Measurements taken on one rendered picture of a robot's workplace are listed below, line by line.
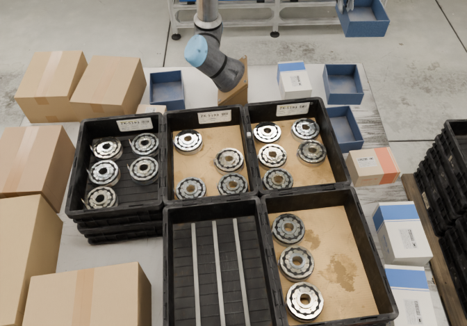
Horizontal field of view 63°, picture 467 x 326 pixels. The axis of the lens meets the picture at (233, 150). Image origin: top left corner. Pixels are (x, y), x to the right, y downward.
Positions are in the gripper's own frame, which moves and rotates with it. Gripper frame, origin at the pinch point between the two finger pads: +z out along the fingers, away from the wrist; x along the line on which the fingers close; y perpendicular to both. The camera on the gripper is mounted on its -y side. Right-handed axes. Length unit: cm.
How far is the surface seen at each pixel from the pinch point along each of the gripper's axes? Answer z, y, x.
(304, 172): 28, 55, -19
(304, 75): 32.1, -0.3, -13.2
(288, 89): 31.6, 8.7, -21.1
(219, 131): 26, 36, -50
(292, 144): 27, 43, -22
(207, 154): 25, 47, -54
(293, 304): 24, 102, -27
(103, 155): 20, 50, -91
